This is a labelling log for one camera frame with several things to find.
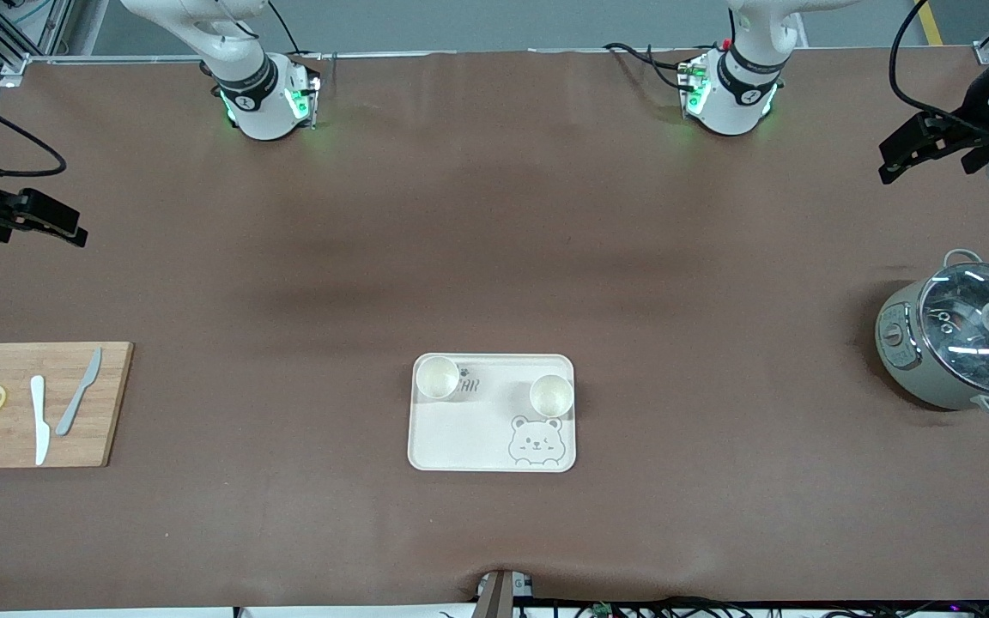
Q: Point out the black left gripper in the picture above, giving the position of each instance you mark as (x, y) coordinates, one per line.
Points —
(968, 120)

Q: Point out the white plastic cup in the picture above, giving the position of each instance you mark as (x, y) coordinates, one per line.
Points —
(551, 396)
(438, 378)

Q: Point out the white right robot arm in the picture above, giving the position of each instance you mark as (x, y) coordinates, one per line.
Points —
(258, 112)

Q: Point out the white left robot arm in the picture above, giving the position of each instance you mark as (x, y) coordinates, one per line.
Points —
(731, 107)

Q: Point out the cream bear print tray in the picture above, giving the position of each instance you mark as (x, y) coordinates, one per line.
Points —
(477, 438)

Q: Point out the wooden cutting board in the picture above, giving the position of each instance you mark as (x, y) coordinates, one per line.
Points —
(14, 360)

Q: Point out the glass pot lid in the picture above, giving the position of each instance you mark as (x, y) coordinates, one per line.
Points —
(967, 318)

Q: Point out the grey plastic knife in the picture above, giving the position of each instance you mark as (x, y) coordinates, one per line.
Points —
(74, 403)

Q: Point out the white plastic knife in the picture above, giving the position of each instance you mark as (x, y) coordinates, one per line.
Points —
(39, 421)

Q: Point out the grey-green cooking pot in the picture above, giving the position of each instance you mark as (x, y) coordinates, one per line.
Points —
(907, 369)

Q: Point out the brown table mat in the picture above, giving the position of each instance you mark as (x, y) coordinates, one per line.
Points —
(494, 215)

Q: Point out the table edge camera bracket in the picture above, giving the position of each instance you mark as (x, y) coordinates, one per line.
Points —
(499, 592)

